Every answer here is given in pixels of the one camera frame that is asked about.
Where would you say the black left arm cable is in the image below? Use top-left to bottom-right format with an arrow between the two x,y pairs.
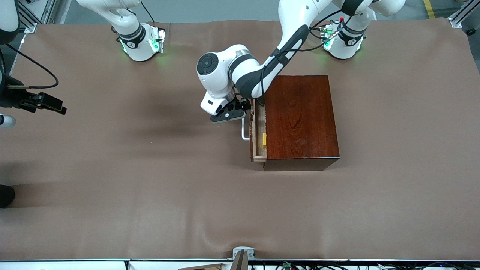
259,11 -> 353,105

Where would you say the brown table cover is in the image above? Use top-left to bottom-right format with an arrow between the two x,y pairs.
0,19 -> 480,261

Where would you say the aluminium frame profile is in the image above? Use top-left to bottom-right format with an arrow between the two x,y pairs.
448,0 -> 480,29
17,0 -> 72,35

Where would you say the black right base cable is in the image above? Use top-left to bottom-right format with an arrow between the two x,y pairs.
141,0 -> 156,24

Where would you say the black base cable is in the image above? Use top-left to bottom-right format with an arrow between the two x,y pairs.
141,0 -> 156,24
308,25 -> 327,40

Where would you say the black left base cable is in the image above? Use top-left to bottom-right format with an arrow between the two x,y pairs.
308,25 -> 327,40

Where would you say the black left camera bracket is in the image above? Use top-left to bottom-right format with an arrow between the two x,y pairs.
219,98 -> 247,121

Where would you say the light wooden plank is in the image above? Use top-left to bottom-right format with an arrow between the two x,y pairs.
178,264 -> 225,270

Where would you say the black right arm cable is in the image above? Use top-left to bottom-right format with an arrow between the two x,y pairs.
0,42 -> 60,89

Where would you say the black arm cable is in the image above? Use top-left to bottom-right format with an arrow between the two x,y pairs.
0,42 -> 60,89
259,11 -> 353,105

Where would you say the black rounded object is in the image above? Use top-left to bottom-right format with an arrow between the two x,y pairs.
0,185 -> 16,209

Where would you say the black cable tangle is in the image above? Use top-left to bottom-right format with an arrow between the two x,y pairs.
276,262 -> 480,270

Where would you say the white table edge rail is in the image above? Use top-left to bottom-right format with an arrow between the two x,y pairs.
0,259 -> 480,270

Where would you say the wooden drawer with white handle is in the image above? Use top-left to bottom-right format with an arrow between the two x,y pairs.
241,98 -> 267,162

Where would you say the grey metal clamp bracket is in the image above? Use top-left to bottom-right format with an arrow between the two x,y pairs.
232,247 -> 256,261

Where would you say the dark red wooden cabinet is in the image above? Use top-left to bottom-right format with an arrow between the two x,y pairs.
262,74 -> 341,172

